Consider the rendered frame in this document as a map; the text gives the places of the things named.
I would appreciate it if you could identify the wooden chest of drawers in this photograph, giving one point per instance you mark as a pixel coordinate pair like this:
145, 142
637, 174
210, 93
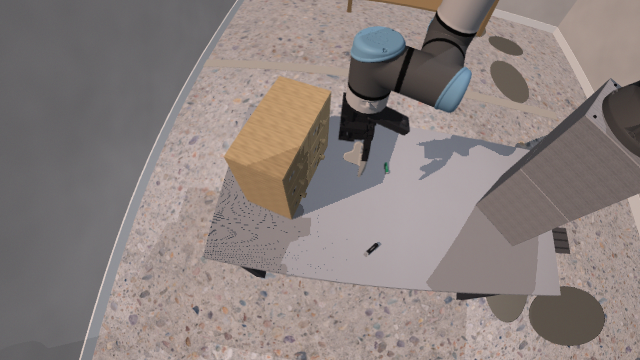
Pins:
267, 145

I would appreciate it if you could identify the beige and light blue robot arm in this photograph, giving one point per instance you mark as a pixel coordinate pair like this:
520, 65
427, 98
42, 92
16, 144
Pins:
380, 61

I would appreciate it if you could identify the black aa battery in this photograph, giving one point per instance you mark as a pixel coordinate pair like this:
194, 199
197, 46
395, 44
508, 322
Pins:
371, 249

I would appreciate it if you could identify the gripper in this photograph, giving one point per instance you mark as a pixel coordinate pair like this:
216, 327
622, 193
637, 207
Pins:
358, 128

